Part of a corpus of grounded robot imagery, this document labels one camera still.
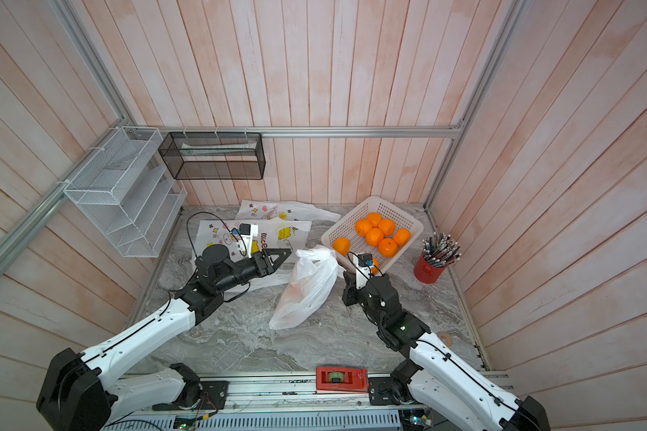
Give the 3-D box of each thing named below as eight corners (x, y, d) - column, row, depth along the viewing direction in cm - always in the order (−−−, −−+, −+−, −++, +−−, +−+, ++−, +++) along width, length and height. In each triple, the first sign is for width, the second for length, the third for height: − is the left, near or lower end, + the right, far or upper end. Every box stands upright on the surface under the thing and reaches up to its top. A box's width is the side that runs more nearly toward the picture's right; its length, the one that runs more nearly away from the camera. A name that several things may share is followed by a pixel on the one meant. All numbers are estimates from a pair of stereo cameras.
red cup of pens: (415, 286, 97) (432, 259, 83) (408, 260, 105) (423, 231, 90) (443, 286, 97) (465, 259, 83) (435, 260, 105) (453, 231, 90)
